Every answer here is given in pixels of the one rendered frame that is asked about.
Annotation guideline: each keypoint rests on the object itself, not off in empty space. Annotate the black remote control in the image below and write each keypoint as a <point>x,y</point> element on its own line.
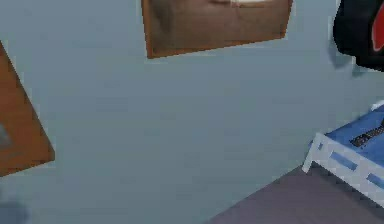
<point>366,136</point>

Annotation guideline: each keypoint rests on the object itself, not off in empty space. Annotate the white bed with blue mattress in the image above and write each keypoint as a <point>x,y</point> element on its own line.
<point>353,156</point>

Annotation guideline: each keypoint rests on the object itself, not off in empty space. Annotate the black and red round object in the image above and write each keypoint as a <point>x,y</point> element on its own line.
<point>356,30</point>

